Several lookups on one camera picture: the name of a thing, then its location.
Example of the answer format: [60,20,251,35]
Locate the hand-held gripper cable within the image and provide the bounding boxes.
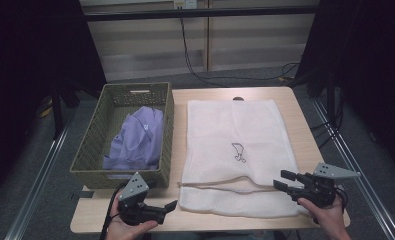
[334,185,350,214]
[99,182,129,240]

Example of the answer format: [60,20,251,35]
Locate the green woven storage basket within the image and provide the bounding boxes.
[69,81,175,190]

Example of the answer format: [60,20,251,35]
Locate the purple shirt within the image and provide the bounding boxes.
[102,105,165,172]

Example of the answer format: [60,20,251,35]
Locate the black tape strip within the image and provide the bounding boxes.
[71,190,95,201]

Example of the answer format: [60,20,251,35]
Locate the person's right hand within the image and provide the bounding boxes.
[297,195,345,235]

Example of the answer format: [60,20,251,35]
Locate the black wall cable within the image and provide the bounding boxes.
[179,16,301,89]

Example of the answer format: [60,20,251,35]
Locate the black floor cables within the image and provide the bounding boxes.
[309,93,345,150]

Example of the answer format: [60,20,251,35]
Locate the black stand leg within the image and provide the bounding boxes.
[49,79,65,140]
[325,71,339,129]

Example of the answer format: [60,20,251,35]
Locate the black horizontal bar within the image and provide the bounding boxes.
[84,5,320,22]

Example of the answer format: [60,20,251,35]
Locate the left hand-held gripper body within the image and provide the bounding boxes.
[117,171,168,227]

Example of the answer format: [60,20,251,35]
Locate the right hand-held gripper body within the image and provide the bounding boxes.
[289,162,361,210]

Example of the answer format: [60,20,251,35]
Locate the dark curtain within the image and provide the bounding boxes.
[0,0,107,203]
[297,0,395,176]

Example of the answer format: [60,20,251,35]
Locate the right hand-held gripper cable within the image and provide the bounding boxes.
[334,185,350,214]

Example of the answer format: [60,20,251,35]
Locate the left hand-held gripper cable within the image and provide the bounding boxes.
[99,182,129,240]

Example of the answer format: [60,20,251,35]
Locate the person's left hand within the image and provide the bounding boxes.
[105,192,160,240]

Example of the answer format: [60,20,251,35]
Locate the white power outlet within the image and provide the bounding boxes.
[173,0,198,10]

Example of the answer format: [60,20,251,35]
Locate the white mesh laundry bag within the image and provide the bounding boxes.
[177,99,308,219]

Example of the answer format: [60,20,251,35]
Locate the metal floor rail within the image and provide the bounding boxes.
[4,114,74,240]
[312,99,395,240]

